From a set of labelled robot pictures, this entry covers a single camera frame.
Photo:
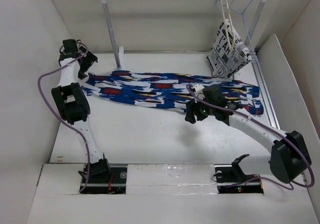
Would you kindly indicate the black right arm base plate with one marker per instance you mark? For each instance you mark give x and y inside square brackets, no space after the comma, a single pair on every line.
[231,179]

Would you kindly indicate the blue red white patterned trousers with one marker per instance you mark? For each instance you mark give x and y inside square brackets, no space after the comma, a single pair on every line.
[166,90]

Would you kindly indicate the wooden clothes hanger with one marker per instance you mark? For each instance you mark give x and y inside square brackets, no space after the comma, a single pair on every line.
[228,24]

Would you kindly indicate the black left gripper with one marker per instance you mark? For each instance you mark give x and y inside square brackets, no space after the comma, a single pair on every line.
[89,59]

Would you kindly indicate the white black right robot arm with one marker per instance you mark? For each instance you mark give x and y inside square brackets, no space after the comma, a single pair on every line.
[288,155]

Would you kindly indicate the black white newspaper print garment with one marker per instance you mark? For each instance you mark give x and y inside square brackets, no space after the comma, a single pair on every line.
[223,62]

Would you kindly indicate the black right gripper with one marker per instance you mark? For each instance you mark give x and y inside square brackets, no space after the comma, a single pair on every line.
[191,106]

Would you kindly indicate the white metal clothes rack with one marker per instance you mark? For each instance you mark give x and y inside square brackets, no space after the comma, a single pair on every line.
[159,26]

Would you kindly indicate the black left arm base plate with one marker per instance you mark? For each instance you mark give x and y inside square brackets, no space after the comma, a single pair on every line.
[114,184]

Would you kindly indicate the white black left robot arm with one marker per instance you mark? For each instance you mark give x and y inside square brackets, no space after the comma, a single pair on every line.
[74,108]

